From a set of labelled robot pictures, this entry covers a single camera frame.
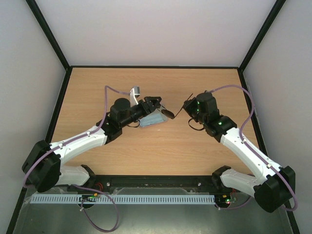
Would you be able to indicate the light blue cleaning cloth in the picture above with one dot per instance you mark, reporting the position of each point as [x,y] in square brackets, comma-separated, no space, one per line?
[151,120]

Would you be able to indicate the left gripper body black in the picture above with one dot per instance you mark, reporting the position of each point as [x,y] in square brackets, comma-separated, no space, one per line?
[144,111]

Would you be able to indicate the black gold sunglasses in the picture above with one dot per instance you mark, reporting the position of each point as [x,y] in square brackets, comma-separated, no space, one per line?
[168,113]

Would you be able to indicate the pink glasses case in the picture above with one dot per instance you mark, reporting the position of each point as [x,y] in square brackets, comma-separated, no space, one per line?
[158,112]

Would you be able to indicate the black enclosure frame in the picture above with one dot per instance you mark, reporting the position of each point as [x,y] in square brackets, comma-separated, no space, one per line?
[158,32]

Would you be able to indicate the right controller board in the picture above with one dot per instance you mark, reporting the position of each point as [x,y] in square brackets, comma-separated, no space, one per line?
[225,199]

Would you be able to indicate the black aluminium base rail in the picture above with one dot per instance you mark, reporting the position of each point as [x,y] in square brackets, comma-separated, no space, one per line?
[195,183]

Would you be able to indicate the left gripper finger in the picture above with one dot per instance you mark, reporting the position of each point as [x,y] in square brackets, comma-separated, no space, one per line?
[152,99]
[156,105]

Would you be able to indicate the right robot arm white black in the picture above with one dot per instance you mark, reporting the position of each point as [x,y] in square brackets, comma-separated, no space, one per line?
[270,184]

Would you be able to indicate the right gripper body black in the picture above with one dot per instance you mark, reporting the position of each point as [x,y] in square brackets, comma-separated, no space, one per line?
[190,108]

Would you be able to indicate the light blue slotted cable duct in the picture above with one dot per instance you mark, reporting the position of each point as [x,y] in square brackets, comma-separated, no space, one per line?
[126,199]

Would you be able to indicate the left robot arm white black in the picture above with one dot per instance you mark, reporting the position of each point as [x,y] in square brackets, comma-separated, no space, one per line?
[45,167]

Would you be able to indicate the left controller board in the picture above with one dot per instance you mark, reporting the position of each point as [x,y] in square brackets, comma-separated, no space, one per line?
[89,197]

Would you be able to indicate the controller board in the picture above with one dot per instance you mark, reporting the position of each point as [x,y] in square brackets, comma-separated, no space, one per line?
[89,197]
[225,199]

